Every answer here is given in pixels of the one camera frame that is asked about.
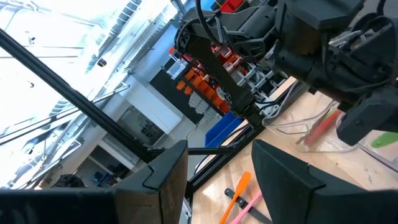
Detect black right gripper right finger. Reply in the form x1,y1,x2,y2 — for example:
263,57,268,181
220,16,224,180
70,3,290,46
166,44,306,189
251,139,363,224

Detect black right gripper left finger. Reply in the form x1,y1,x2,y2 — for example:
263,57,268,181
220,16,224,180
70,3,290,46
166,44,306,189
113,139,189,224

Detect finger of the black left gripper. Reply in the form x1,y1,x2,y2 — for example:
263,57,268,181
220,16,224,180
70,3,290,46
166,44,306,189
336,88,398,146

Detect green silicone spatula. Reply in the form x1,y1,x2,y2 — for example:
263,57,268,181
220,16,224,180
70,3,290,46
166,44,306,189
371,131,398,149

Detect pink silicone spatula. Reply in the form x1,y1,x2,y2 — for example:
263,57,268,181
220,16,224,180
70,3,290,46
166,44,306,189
229,191,264,224

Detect orange silicone spatula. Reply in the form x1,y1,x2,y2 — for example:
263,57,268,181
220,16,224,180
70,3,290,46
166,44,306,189
219,170,252,224

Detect blue storage bin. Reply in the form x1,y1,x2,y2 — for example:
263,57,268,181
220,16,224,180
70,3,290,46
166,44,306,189
204,111,245,149

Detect shelf with orange bins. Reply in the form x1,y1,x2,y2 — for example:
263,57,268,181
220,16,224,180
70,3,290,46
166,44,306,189
149,46,233,125

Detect red storage bins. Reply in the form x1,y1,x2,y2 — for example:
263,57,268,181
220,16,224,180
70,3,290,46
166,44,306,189
219,0,246,14

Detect black aluminium table frame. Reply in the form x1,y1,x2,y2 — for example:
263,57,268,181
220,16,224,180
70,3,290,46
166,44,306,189
0,27,268,200

